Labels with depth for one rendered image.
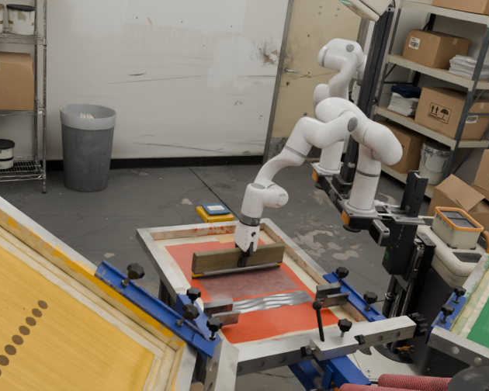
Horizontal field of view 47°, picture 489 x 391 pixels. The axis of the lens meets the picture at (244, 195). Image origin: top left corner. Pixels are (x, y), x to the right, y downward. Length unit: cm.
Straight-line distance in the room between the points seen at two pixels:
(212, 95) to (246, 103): 39
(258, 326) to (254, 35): 415
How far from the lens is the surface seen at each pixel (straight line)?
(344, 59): 245
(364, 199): 229
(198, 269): 197
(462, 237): 278
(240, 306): 188
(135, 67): 528
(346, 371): 159
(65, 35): 509
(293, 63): 600
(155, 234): 221
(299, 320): 189
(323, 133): 191
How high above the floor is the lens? 200
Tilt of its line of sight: 23 degrees down
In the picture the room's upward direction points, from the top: 9 degrees clockwise
